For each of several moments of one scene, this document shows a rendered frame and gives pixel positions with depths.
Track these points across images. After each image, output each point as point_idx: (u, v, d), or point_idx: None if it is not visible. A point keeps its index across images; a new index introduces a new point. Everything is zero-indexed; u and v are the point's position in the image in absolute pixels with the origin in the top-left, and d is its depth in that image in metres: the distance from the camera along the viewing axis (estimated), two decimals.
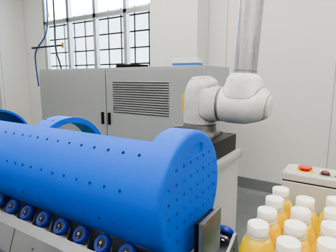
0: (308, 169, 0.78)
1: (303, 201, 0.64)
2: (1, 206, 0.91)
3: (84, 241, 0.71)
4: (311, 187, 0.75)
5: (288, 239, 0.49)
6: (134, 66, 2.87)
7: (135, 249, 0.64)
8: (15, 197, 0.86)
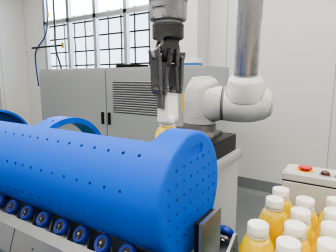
0: (308, 169, 0.78)
1: (303, 201, 0.64)
2: (1, 206, 0.91)
3: (84, 241, 0.71)
4: (311, 187, 0.75)
5: (288, 239, 0.49)
6: (134, 66, 2.87)
7: (135, 249, 0.64)
8: (15, 198, 0.86)
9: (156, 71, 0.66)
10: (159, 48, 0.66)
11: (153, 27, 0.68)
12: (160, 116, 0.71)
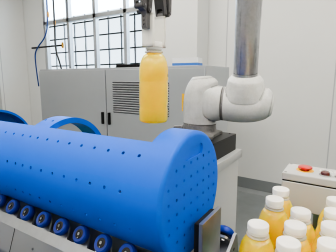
0: (308, 169, 0.78)
1: None
2: (1, 206, 0.91)
3: (84, 241, 0.71)
4: (311, 187, 0.75)
5: (288, 239, 0.49)
6: (134, 66, 2.87)
7: (135, 249, 0.64)
8: (15, 198, 0.86)
9: None
10: None
11: None
12: (145, 39, 0.63)
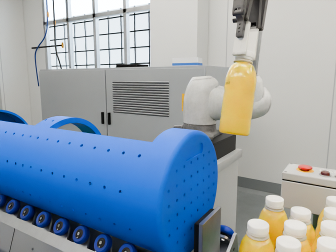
0: (308, 169, 0.78)
1: None
2: (1, 206, 0.91)
3: (84, 241, 0.71)
4: (311, 187, 0.75)
5: (288, 239, 0.49)
6: (134, 66, 2.87)
7: (135, 250, 0.64)
8: (15, 198, 0.86)
9: None
10: None
11: None
12: (237, 47, 0.62)
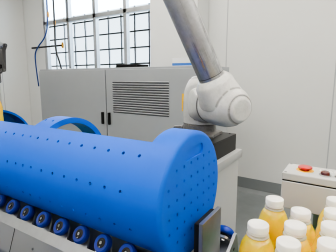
0: (308, 169, 0.78)
1: None
2: (1, 206, 0.91)
3: (84, 241, 0.71)
4: (311, 187, 0.75)
5: (288, 239, 0.49)
6: (134, 66, 2.87)
7: (135, 250, 0.64)
8: (15, 198, 0.86)
9: None
10: None
11: None
12: None
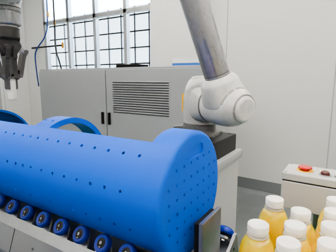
0: (308, 169, 0.78)
1: None
2: (1, 206, 0.91)
3: (84, 241, 0.71)
4: (311, 187, 0.75)
5: (288, 239, 0.49)
6: (134, 66, 2.87)
7: (135, 250, 0.64)
8: (15, 198, 0.86)
9: None
10: None
11: None
12: (9, 95, 0.98)
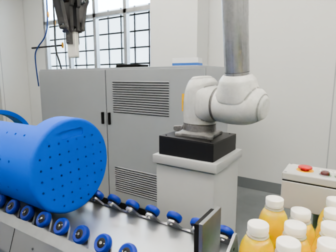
0: (308, 169, 0.78)
1: None
2: None
3: (75, 242, 0.72)
4: (311, 187, 0.75)
5: (288, 239, 0.49)
6: (134, 66, 2.87)
7: None
8: None
9: (60, 9, 0.76)
10: None
11: None
12: (70, 51, 0.82)
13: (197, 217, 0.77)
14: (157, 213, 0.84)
